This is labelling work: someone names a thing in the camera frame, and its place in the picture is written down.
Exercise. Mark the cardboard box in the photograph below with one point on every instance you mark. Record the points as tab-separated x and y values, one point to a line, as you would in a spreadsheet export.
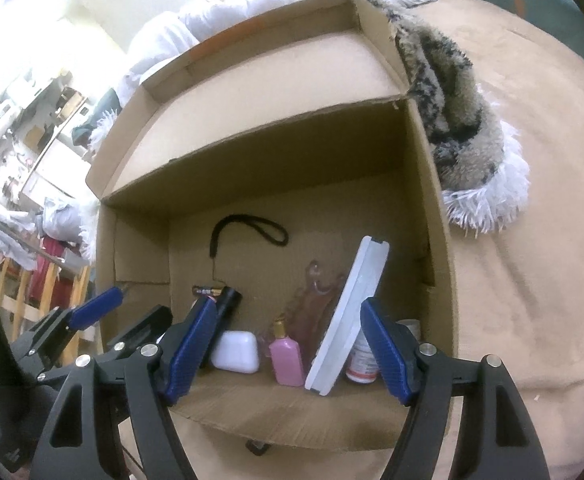
282	85

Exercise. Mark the small black object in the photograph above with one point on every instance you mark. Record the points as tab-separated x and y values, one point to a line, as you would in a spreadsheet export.
256	447

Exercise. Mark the white duvet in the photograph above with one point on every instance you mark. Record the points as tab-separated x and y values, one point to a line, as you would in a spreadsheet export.
172	35

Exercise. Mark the fuzzy spotted blanket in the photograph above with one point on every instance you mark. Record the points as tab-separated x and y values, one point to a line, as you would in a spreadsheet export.
451	110

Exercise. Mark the white earbuds case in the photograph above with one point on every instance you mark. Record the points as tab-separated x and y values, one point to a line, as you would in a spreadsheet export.
236	352

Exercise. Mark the pink perfume bottle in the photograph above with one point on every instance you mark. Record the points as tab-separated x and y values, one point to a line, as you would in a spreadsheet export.
287	360

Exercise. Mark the white remote control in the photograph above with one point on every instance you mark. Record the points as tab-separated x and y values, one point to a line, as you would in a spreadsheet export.
351	310

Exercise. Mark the dark green cloth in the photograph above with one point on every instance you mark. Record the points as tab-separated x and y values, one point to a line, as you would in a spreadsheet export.
94	115

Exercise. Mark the wooden rack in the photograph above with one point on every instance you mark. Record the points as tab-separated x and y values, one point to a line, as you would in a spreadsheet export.
17	300

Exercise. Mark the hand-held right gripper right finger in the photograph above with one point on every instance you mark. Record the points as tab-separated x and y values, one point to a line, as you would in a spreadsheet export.
386	355

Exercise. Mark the red cloth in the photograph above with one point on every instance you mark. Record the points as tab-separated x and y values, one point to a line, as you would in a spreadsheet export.
54	270

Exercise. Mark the white pill bottle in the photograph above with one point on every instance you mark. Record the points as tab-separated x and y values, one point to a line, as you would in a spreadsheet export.
361	362

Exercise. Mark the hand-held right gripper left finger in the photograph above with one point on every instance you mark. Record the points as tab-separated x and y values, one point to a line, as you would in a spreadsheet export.
187	355

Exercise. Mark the brown clear plastic package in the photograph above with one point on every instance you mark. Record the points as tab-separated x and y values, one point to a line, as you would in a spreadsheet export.
312	310

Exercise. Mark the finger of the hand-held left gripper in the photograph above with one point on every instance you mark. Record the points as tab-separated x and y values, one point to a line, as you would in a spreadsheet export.
97	305
142	327

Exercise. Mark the white cabinet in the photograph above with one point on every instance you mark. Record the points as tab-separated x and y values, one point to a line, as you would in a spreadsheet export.
52	170

